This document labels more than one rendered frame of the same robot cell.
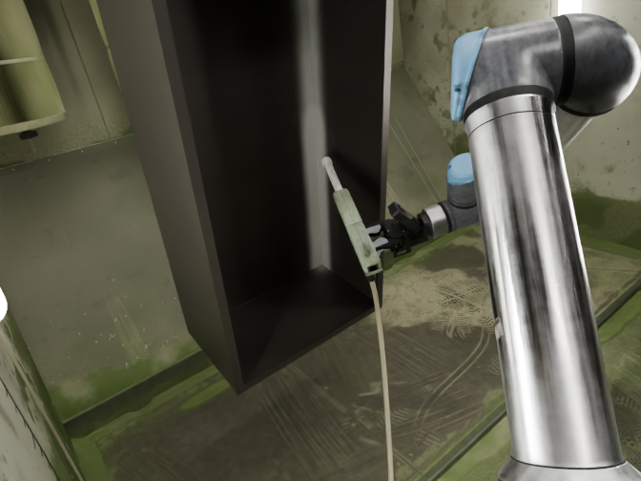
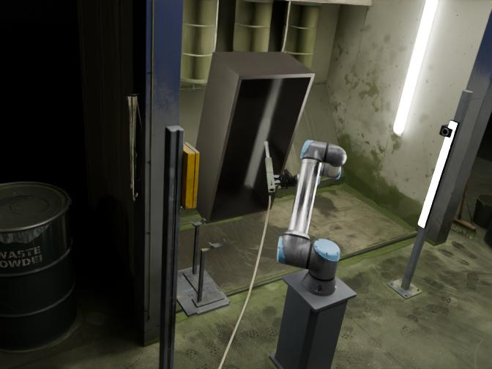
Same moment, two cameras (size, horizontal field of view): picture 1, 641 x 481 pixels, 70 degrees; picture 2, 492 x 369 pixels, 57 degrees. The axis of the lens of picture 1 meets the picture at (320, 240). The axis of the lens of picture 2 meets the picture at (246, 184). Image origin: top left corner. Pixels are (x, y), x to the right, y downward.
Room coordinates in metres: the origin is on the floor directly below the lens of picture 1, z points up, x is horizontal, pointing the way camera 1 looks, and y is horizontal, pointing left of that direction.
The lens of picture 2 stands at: (-1.85, 0.19, 2.26)
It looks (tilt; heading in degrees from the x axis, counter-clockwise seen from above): 26 degrees down; 358
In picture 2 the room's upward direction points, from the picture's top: 7 degrees clockwise
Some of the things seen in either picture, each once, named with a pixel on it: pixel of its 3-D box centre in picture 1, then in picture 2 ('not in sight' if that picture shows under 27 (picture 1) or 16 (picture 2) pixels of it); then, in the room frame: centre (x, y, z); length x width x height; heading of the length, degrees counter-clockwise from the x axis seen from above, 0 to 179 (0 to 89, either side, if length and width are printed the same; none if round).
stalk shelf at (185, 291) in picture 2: not in sight; (195, 289); (-0.06, 0.31, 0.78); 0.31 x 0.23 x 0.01; 32
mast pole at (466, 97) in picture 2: not in sight; (433, 200); (1.13, -1.31, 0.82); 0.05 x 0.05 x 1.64; 32
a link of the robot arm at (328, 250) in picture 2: not in sight; (323, 258); (0.25, -0.37, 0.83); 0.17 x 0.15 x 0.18; 77
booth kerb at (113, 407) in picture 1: (327, 292); (244, 200); (2.19, 0.01, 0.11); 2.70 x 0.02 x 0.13; 122
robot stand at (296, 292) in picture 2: not in sight; (310, 327); (0.25, -0.38, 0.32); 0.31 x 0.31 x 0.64; 32
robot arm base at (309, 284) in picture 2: not in sight; (320, 278); (0.25, -0.38, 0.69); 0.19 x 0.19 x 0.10
